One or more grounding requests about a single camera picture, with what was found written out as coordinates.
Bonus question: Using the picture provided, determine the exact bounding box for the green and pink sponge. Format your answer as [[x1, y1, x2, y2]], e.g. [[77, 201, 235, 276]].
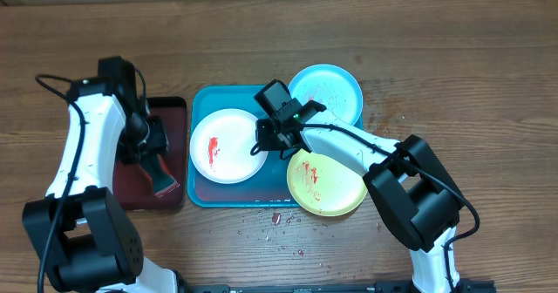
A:
[[139, 154, 179, 198]]

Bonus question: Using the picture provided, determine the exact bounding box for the white plastic plate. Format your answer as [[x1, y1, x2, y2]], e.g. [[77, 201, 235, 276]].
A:
[[190, 108, 268, 184]]

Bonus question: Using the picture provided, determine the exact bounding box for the yellow plastic plate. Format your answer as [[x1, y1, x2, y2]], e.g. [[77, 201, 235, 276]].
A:
[[287, 150, 368, 217]]

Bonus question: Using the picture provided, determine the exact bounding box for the light blue plastic plate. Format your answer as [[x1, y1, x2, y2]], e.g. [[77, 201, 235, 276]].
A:
[[288, 64, 364, 125]]

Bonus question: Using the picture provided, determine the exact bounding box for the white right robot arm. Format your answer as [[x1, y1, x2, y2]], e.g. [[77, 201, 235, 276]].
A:
[[251, 99, 496, 292]]

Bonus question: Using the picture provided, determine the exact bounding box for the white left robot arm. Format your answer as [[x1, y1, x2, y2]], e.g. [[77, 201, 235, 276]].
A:
[[22, 75, 189, 292]]

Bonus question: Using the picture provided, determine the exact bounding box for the black tray with red liquid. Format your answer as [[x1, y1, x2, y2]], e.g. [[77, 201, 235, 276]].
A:
[[112, 97, 188, 211]]

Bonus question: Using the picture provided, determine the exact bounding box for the teal plastic tray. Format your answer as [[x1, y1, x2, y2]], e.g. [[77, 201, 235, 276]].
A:
[[187, 85, 365, 208]]

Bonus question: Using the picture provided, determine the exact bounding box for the black rail at table edge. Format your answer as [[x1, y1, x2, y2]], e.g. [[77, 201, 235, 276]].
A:
[[190, 279, 497, 293]]

